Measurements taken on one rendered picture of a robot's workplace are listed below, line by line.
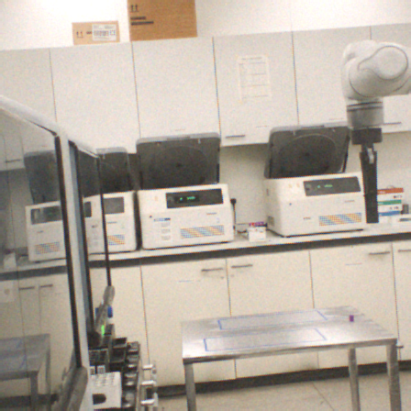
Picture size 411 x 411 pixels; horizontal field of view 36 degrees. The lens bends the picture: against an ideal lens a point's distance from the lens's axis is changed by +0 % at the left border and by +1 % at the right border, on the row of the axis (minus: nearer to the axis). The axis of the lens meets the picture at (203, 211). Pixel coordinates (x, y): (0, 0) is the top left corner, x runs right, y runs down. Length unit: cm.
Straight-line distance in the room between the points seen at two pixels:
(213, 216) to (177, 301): 55
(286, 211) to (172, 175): 84
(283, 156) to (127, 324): 149
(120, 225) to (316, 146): 138
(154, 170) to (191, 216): 52
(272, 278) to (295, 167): 87
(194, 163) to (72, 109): 84
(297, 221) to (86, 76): 159
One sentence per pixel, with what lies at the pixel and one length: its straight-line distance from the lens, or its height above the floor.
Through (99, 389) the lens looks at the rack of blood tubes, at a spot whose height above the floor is 86.
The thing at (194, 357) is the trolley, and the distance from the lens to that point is 177.
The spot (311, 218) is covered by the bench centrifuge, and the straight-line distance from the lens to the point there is 386.
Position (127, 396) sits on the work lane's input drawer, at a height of 82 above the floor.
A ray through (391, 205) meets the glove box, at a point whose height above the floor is 102.
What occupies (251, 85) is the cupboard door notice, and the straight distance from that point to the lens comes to 411.
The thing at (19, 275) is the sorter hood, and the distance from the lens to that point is 71.
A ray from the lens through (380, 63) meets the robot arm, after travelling 141.
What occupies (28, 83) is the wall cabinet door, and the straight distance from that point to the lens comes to 413.
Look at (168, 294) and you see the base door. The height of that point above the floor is 63.
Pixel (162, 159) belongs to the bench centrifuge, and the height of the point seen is 145.
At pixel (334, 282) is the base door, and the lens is 393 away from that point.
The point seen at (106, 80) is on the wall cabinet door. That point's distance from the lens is 407.
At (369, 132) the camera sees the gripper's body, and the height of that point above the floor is 138.
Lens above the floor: 131
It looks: 3 degrees down
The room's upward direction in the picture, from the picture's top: 5 degrees counter-clockwise
